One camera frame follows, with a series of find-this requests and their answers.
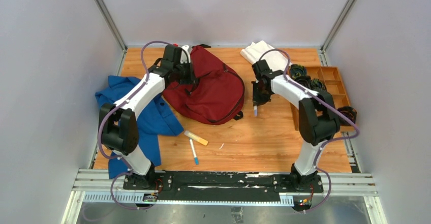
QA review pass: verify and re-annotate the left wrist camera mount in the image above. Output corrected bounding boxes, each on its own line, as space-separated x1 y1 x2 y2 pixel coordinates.
180 45 192 64

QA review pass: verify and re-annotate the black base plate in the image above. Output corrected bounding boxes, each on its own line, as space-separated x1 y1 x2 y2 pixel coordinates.
123 171 323 202

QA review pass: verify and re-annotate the red backpack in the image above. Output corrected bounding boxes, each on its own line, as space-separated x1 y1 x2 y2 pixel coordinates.
163 45 245 125

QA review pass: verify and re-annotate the white cloth bag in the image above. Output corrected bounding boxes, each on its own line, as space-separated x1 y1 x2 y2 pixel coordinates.
240 41 292 71

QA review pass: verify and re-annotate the blue capped marker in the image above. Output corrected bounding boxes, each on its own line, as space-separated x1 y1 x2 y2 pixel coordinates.
189 138 199 165

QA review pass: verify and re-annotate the blue shirt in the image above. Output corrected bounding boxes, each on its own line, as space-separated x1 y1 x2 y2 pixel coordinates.
95 75 184 167

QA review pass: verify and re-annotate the orange compartment tray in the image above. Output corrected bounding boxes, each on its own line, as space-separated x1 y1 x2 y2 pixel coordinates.
289 66 358 132

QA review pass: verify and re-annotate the orange highlighter marker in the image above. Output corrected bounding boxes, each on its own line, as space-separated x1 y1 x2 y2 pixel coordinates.
184 131 208 146

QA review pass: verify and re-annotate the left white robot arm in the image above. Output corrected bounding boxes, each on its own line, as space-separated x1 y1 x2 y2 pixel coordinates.
97 42 196 190

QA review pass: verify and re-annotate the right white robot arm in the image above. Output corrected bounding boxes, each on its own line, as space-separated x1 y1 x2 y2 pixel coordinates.
252 60 340 192

